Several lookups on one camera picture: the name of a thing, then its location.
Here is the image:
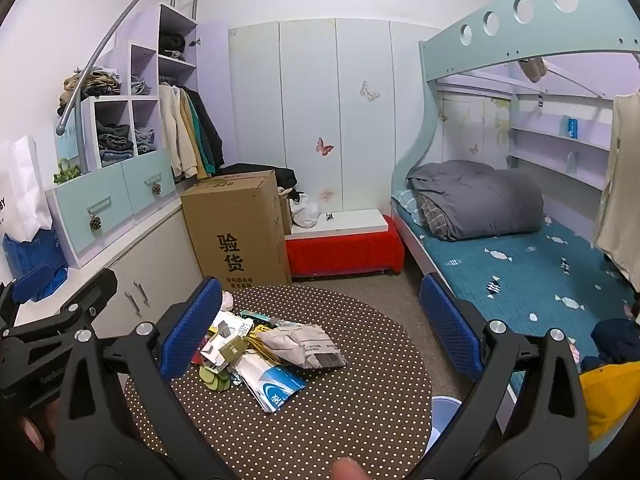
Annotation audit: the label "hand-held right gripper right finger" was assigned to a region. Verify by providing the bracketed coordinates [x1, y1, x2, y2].
[415, 274, 592, 480]

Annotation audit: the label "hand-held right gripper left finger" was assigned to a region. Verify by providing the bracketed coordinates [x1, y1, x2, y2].
[54, 276, 236, 480]

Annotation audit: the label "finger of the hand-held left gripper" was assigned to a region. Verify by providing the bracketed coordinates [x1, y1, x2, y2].
[0, 268, 118, 347]
[0, 264, 69, 321]

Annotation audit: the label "yellow wrapper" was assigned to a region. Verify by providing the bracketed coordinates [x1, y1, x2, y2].
[247, 327, 281, 362]

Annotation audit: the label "white round bin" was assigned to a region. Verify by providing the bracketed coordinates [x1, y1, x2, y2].
[431, 394, 463, 453]

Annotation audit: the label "white and blue packet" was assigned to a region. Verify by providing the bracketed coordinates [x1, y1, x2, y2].
[232, 352, 308, 414]

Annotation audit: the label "person's left hand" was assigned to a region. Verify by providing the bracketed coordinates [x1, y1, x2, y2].
[17, 412, 48, 456]

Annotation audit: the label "person's right hand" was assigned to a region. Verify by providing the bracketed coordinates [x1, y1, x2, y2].
[331, 457, 372, 480]

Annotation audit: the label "blue bag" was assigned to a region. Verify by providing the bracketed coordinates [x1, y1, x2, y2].
[2, 230, 68, 281]

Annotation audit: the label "white card packet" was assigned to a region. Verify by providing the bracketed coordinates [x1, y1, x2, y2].
[210, 310, 256, 342]

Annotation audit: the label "small olive box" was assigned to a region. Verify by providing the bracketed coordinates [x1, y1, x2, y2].
[220, 337, 248, 363]

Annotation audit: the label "green plastic pieces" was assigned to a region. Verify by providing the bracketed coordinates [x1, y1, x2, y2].
[199, 362, 233, 391]

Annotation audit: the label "low white cabinet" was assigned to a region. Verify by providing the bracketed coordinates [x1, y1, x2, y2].
[15, 200, 204, 342]

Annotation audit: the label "teal candy print bed sheet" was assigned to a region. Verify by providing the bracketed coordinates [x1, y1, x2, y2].
[400, 210, 640, 376]

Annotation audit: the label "wide teal drawer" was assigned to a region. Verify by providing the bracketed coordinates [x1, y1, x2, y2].
[46, 164, 137, 270]

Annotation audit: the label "white paper bag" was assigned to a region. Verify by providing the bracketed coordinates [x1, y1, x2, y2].
[0, 135, 54, 241]

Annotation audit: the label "grey crumpled mailer bag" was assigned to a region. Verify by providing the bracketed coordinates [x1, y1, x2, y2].
[257, 324, 348, 370]

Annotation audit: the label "large cardboard box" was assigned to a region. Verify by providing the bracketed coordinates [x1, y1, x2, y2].
[180, 170, 293, 292]

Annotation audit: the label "small green plant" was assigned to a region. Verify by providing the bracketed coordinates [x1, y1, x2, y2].
[54, 159, 83, 185]

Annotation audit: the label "narrow teal drawer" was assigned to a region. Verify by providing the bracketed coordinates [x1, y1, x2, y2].
[122, 150, 177, 215]

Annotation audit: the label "red bench with white top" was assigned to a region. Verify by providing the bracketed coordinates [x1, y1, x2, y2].
[284, 208, 406, 280]

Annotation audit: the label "brown dotted tablecloth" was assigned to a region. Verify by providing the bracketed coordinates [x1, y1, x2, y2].
[122, 285, 434, 480]

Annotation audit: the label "grey pillow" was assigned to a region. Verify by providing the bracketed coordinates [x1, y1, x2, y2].
[406, 160, 545, 242]

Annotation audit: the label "blue striped pillow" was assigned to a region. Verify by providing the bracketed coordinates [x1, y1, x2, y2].
[391, 189, 426, 226]

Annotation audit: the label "dark folded clothes stack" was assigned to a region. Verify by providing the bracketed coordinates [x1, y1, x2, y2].
[96, 120, 135, 167]

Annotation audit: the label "navy clothing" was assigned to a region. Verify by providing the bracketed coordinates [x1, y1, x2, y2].
[580, 317, 640, 373]

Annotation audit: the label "white plastic bag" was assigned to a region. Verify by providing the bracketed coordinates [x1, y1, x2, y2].
[290, 192, 321, 229]

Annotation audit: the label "yellow jacket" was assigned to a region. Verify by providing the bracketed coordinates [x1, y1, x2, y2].
[580, 360, 640, 443]

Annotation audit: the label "black clothing pile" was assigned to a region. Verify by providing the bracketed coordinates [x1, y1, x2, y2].
[220, 162, 299, 202]

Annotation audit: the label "cream hanging jacket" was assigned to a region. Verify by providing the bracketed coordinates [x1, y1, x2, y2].
[159, 84, 199, 179]

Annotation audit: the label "green hanging garment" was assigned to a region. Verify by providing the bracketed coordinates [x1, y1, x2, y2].
[187, 92, 217, 175]

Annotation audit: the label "black hanging coat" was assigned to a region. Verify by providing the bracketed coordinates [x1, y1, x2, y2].
[186, 87, 225, 171]

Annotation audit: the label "beige folded clothes pile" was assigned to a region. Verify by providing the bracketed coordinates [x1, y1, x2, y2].
[57, 69, 122, 109]

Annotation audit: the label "beige hanging shirt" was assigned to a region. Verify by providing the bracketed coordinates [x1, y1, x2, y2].
[592, 89, 640, 282]

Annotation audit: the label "grey metal handrail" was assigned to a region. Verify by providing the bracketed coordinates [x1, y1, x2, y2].
[56, 0, 203, 137]

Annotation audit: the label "black folded clothes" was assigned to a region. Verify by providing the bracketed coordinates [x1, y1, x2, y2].
[159, 32, 187, 59]

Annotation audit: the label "beige hat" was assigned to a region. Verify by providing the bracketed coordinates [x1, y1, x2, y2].
[517, 57, 548, 84]

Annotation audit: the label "purple white shelf unit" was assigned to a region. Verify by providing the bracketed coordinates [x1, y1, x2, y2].
[80, 2, 231, 182]

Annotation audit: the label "white wardrobe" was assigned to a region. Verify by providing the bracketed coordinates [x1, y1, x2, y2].
[227, 17, 442, 213]

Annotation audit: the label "bed with teal quilt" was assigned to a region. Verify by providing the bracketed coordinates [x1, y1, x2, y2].
[390, 0, 640, 311]

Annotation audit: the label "purple wall shelves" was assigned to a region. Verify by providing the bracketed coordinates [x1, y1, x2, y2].
[507, 95, 616, 192]

